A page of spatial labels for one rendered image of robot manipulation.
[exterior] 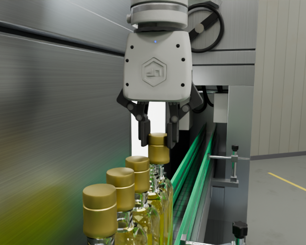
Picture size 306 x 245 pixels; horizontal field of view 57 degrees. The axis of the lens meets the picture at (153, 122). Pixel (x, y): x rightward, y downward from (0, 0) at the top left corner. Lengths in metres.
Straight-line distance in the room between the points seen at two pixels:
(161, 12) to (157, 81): 0.09
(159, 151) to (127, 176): 0.11
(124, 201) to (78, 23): 0.31
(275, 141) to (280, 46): 1.68
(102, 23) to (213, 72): 0.83
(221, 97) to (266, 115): 3.96
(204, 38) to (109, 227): 1.15
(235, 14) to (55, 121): 1.08
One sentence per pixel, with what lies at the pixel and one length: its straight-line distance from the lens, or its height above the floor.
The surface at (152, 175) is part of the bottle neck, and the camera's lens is 0.45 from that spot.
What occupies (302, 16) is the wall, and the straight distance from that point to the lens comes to 5.85.
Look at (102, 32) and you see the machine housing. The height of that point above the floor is 1.53.
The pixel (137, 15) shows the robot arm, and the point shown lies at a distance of 0.42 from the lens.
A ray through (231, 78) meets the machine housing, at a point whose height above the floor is 1.44.
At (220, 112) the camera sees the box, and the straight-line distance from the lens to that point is 1.46.
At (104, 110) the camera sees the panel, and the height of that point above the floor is 1.38.
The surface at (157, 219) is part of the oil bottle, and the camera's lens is 0.43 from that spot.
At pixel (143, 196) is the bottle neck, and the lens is 0.41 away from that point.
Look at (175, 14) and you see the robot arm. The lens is 0.41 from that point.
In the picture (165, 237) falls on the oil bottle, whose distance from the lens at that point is 0.49.
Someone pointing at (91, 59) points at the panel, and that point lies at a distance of 0.53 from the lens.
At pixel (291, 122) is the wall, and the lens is 5.76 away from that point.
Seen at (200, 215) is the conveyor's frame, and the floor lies 1.05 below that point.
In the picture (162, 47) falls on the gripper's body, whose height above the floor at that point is 1.48.
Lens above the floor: 1.44
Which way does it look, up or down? 9 degrees down
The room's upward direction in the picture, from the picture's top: straight up
